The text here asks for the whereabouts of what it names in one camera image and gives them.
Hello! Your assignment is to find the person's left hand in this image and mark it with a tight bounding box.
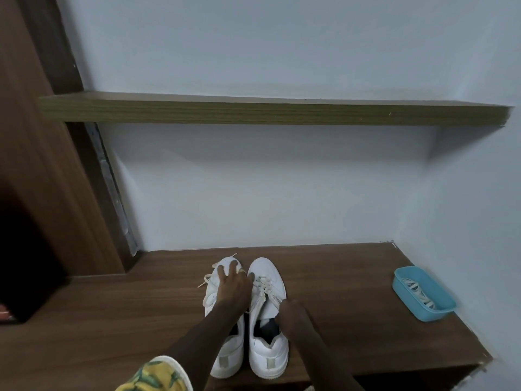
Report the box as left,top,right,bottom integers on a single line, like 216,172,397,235
213,260,256,315

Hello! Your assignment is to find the person's right hand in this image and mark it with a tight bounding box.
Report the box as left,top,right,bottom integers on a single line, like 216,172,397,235
275,299,316,339

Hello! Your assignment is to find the cream shoelace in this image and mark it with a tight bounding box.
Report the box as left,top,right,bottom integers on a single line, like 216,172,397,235
246,274,288,316
197,252,241,289

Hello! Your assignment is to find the white sneaker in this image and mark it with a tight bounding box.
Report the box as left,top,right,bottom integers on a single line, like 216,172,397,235
203,257,247,379
246,257,290,380

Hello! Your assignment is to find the person's right forearm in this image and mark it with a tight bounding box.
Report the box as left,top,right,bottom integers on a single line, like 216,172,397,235
291,329,367,391

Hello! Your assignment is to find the person's left forearm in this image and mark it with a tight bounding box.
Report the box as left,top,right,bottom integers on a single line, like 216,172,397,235
162,307,245,391

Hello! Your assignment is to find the blue plastic basket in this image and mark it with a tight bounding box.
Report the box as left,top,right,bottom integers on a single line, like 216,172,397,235
392,266,458,323

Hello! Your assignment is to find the wooden wall shelf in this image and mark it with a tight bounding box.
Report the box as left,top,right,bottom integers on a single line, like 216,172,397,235
39,91,512,128

